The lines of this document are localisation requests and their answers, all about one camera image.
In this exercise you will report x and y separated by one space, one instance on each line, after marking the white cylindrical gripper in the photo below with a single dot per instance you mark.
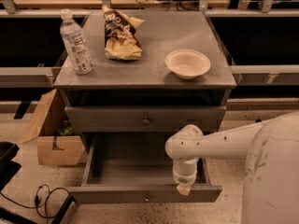
184 179

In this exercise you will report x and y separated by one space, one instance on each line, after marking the grey drawer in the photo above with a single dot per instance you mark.
168 119
134 168

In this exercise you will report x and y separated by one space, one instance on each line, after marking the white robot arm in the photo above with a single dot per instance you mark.
271 151

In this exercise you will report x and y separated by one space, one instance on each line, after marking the grey top drawer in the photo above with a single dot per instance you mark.
168 119

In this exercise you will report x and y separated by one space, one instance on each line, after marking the grey drawer cabinet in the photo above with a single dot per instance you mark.
148 82

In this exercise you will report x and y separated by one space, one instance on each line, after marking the black chair base leg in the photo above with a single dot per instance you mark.
62 211

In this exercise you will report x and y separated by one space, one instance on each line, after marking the white paper bowl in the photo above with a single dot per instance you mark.
187 63

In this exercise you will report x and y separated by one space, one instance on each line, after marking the brown cardboard box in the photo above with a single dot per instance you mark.
46 121

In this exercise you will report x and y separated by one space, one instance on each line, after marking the crumpled chip bag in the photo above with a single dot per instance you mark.
120 41

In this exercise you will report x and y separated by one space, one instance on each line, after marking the black bin at left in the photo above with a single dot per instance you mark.
8 167

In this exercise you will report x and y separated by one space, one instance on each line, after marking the clear plastic water bottle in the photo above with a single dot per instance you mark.
75 43

